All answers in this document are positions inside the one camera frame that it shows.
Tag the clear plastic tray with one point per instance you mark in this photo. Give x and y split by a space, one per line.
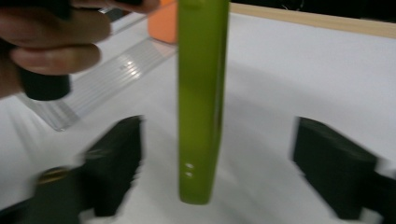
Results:
102 81

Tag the orange phone case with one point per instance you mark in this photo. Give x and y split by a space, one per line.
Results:
163 23

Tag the green cartoon phone case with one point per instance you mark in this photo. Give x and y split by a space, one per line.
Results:
200 93

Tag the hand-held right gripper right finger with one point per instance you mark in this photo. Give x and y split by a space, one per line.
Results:
333 168

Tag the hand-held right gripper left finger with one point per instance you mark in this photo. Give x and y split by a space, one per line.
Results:
120 161

